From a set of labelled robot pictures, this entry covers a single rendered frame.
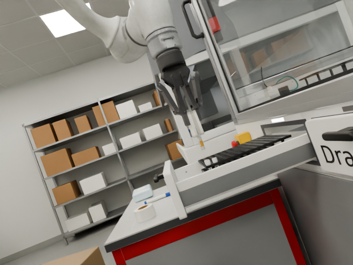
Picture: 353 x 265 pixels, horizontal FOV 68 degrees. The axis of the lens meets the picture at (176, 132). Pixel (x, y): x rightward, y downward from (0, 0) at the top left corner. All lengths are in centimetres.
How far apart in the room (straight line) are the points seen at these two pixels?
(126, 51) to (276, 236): 74
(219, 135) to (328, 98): 106
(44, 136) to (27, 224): 158
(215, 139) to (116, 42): 90
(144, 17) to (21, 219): 489
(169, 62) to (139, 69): 439
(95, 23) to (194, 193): 55
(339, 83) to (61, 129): 429
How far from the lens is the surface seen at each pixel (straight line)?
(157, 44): 73
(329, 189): 70
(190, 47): 161
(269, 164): 64
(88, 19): 85
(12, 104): 539
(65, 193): 463
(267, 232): 94
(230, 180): 61
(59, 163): 461
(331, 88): 54
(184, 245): 90
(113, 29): 85
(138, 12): 77
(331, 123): 54
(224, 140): 155
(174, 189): 59
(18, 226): 543
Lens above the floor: 100
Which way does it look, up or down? 1 degrees up
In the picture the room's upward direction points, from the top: 20 degrees counter-clockwise
